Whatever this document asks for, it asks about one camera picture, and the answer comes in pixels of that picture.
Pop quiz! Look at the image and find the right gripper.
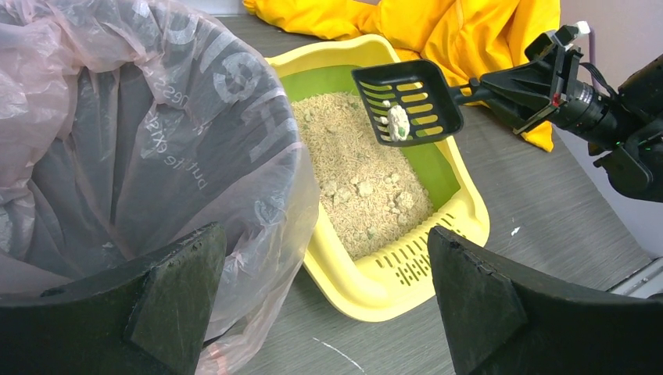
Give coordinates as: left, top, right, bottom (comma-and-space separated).
478, 42, 596, 132

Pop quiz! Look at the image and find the yellow green litter box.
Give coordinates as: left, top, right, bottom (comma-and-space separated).
267, 34, 490, 322

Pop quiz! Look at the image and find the white litter clump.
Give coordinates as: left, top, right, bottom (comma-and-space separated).
379, 105, 410, 142

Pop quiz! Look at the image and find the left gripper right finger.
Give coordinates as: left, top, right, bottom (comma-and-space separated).
427, 226, 662, 374

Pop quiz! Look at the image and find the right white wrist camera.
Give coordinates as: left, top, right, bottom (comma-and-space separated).
525, 21, 592, 61

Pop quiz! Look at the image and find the black litter scoop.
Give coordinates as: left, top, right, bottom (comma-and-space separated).
351, 59, 487, 148

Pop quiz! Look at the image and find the cat litter sand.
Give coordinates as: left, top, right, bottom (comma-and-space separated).
292, 92, 435, 260

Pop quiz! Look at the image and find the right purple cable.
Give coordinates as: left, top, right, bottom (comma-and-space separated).
585, 26, 597, 89

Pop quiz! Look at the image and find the bin with pink bag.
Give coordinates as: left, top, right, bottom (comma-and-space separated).
1, 1, 319, 374

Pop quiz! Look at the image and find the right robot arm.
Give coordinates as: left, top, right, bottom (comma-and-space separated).
479, 21, 662, 202

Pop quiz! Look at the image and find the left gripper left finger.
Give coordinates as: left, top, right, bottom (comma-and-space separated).
1, 223, 227, 374

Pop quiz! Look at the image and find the yellow sweatshirt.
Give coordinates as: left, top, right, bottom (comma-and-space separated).
242, 0, 562, 153

